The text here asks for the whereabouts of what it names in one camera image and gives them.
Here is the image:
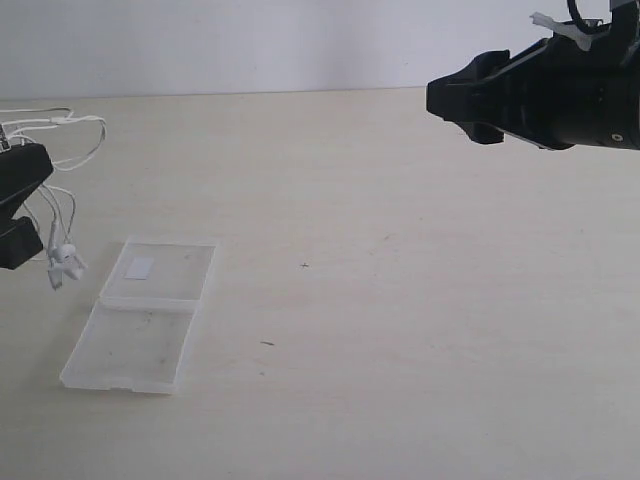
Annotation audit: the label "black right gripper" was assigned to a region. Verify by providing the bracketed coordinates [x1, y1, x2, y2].
[426, 14, 639, 151]

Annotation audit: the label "white wired earphones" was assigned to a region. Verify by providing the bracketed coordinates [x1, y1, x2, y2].
[1, 107, 107, 290]

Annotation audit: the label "clear plastic storage case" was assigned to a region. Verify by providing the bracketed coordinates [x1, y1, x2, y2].
[60, 236, 217, 395]

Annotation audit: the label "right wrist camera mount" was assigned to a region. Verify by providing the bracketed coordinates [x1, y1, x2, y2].
[530, 1, 639, 55]

